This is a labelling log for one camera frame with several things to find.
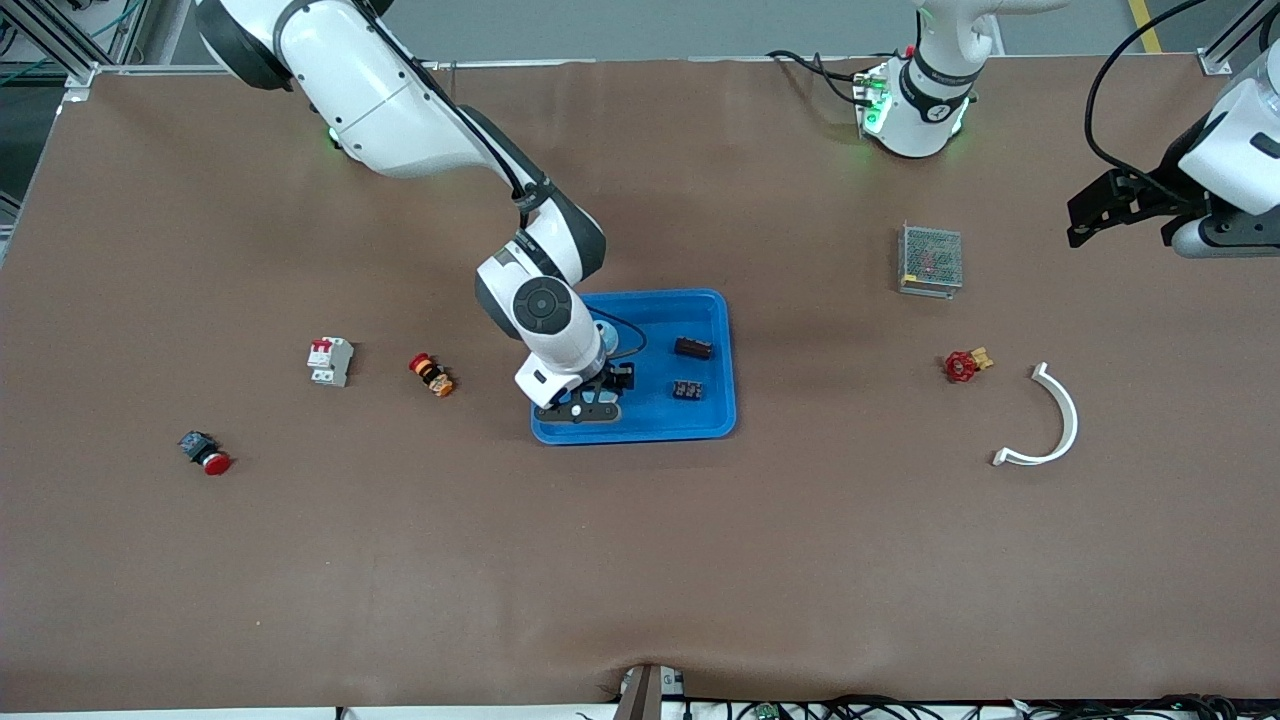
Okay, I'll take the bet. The blue plastic tray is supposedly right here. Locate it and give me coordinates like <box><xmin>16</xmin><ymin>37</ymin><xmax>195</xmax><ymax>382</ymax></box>
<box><xmin>530</xmin><ymin>288</ymin><xmax>738</xmax><ymax>446</ymax></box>

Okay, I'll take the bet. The metal mesh power supply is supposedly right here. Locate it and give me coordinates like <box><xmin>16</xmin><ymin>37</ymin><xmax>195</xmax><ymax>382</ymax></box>
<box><xmin>897</xmin><ymin>223</ymin><xmax>964</xmax><ymax>299</ymax></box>

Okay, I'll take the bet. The white circuit breaker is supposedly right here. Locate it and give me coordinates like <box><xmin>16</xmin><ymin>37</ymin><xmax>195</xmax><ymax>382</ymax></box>
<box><xmin>306</xmin><ymin>336</ymin><xmax>356</xmax><ymax>388</ymax></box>

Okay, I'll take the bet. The red mushroom push button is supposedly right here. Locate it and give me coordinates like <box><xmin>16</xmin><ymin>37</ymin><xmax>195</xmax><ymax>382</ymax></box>
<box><xmin>178</xmin><ymin>430</ymin><xmax>234</xmax><ymax>477</ymax></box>

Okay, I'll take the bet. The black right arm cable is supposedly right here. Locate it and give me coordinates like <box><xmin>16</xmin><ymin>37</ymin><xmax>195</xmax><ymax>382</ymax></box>
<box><xmin>365</xmin><ymin>10</ymin><xmax>649</xmax><ymax>369</ymax></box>

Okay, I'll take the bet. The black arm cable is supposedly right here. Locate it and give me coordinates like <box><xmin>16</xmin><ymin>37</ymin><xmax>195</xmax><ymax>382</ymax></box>
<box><xmin>365</xmin><ymin>10</ymin><xmax>649</xmax><ymax>369</ymax></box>
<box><xmin>1085</xmin><ymin>0</ymin><xmax>1216</xmax><ymax>201</ymax></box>

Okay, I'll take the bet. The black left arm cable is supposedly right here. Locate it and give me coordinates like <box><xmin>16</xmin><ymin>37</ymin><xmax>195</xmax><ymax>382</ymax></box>
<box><xmin>1085</xmin><ymin>0</ymin><xmax>1216</xmax><ymax>201</ymax></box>

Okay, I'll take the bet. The aluminium frame post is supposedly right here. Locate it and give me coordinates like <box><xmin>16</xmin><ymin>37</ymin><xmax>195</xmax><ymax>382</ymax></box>
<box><xmin>1195</xmin><ymin>0</ymin><xmax>1280</xmax><ymax>79</ymax></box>
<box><xmin>30</xmin><ymin>0</ymin><xmax>151</xmax><ymax>101</ymax></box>

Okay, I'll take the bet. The orange red emergency stop switch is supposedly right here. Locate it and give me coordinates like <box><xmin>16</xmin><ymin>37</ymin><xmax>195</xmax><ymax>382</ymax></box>
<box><xmin>408</xmin><ymin>352</ymin><xmax>456</xmax><ymax>398</ymax></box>

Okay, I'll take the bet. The white curved plastic bracket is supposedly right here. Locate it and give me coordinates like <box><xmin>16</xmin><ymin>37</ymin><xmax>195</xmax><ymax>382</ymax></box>
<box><xmin>991</xmin><ymin>362</ymin><xmax>1080</xmax><ymax>468</ymax></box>

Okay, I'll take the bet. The red handle brass valve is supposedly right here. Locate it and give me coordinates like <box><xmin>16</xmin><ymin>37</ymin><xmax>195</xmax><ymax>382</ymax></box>
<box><xmin>945</xmin><ymin>346</ymin><xmax>996</xmax><ymax>385</ymax></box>

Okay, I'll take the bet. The metal table edge bracket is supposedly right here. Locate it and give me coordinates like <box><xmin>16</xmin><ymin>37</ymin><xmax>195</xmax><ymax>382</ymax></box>
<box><xmin>618</xmin><ymin>663</ymin><xmax>686</xmax><ymax>720</ymax></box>

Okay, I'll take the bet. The black cable bundle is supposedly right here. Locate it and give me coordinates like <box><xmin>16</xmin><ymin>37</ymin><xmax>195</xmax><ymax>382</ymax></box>
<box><xmin>690</xmin><ymin>694</ymin><xmax>1280</xmax><ymax>720</ymax></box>

